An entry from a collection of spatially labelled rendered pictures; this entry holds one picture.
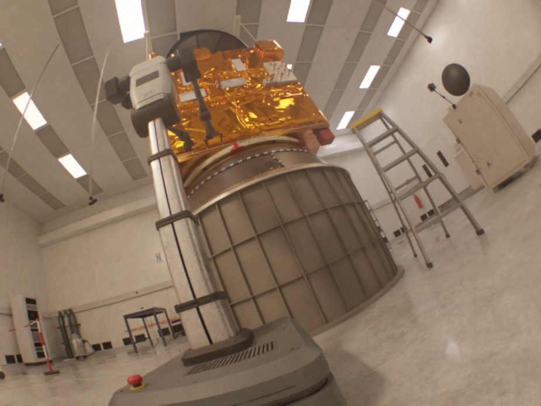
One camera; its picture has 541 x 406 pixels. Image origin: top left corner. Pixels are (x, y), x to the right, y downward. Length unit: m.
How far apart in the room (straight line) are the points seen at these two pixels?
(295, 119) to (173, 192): 2.00
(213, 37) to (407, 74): 7.21
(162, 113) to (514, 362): 1.38
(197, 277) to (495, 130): 4.01
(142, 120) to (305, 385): 1.08
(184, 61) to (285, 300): 1.56
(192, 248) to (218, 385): 0.42
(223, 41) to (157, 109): 3.26
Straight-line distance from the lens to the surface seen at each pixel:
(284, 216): 1.67
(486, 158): 4.16
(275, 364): 0.46
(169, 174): 0.87
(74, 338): 7.74
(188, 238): 0.74
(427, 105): 9.14
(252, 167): 1.95
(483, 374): 0.61
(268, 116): 2.59
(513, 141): 4.01
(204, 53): 3.59
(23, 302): 7.96
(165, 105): 1.09
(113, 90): 1.41
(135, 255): 8.08
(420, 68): 9.28
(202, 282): 0.71
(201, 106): 1.75
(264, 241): 1.63
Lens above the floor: 0.39
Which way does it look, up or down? 20 degrees up
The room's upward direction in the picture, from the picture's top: 24 degrees counter-clockwise
